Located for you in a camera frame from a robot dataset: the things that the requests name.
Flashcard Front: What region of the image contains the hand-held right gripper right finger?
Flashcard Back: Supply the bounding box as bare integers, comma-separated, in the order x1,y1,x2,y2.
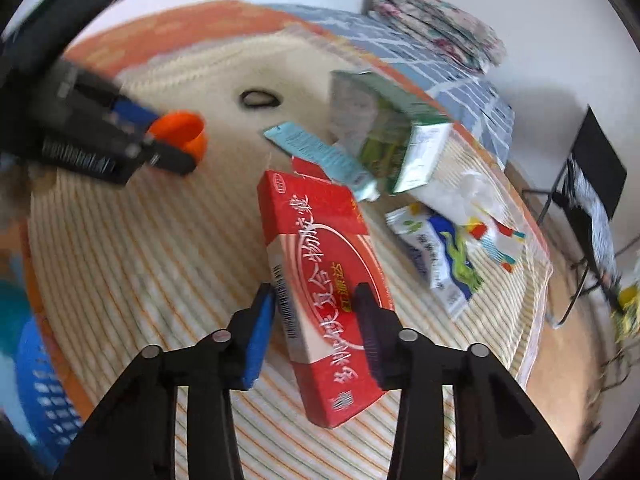
351,283,581,480

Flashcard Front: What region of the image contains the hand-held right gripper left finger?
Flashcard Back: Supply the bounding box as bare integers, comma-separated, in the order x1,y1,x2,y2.
52,283,277,480

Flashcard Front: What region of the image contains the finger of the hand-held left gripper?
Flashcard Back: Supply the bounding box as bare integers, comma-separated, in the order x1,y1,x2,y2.
145,139,196,177
110,92,162,135

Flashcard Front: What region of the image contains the orange plastic cup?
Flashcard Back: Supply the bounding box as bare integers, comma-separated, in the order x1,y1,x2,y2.
147,111,208,166

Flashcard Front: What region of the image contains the red medicine box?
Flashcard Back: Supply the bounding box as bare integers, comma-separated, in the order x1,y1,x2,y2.
256,170,396,429

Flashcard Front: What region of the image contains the white wrapper with colourful end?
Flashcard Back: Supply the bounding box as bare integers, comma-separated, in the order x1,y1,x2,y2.
412,167,527,273

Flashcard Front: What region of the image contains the striped yellow bed sheet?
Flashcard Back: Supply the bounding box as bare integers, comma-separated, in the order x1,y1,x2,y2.
20,0,553,421

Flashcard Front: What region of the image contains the blue green milk pouch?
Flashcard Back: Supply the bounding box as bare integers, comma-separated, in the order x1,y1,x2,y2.
385,203,485,322

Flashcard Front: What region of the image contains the teal tube packet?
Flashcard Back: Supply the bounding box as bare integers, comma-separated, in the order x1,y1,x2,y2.
263,121,381,203

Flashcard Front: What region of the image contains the teal clothing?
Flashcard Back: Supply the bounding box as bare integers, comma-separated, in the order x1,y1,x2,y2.
0,280,36,361

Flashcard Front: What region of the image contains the green and white carton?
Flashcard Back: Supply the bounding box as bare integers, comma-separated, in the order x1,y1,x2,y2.
327,70,455,196

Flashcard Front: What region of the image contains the blue plastic basket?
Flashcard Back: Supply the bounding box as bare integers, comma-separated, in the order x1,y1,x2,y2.
12,317,86,461

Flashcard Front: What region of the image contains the black white patterned cloth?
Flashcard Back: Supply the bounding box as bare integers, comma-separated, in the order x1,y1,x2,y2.
565,160,623,286

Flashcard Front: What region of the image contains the yellow bag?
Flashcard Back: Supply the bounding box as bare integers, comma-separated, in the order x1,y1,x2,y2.
612,280,640,346

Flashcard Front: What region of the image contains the blue checked sheet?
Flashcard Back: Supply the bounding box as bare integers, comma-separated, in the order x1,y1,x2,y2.
270,2,516,171

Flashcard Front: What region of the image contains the black folding chair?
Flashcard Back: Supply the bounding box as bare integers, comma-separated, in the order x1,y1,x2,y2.
522,105,628,328

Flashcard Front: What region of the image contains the folded floral quilt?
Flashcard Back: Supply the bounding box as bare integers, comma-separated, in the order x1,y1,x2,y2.
362,0,508,73

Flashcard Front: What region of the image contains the black hair tie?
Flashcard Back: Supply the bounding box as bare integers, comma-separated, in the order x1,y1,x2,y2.
239,89,280,110

